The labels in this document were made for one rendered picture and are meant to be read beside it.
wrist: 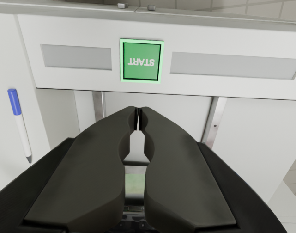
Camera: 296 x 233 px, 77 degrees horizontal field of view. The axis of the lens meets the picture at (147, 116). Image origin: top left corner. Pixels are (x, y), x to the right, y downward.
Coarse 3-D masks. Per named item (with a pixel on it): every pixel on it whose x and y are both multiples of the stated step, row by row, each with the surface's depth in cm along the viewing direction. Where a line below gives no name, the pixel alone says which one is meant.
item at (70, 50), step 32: (32, 32) 23; (64, 32) 23; (96, 32) 23; (128, 32) 23; (160, 32) 23; (192, 32) 23; (224, 32) 23; (256, 32) 23; (288, 32) 24; (32, 64) 25; (64, 64) 26; (96, 64) 26; (192, 64) 26; (224, 64) 26; (256, 64) 26; (288, 64) 26; (224, 96) 28; (256, 96) 28; (288, 96) 28
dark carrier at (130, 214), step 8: (128, 216) 54; (136, 216) 54; (144, 216) 54; (120, 224) 56; (128, 224) 56; (136, 224) 56; (144, 224) 57; (104, 232) 58; (112, 232) 58; (120, 232) 59; (128, 232) 58; (136, 232) 59; (144, 232) 59; (152, 232) 59
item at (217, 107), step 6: (216, 102) 42; (222, 102) 41; (210, 108) 45; (216, 108) 42; (222, 108) 42; (210, 114) 45; (216, 114) 42; (222, 114) 42; (210, 120) 45; (216, 120) 43; (210, 126) 44; (216, 126) 44; (204, 132) 48; (210, 132) 45; (216, 132) 45; (204, 138) 48; (210, 138) 46; (210, 144) 47
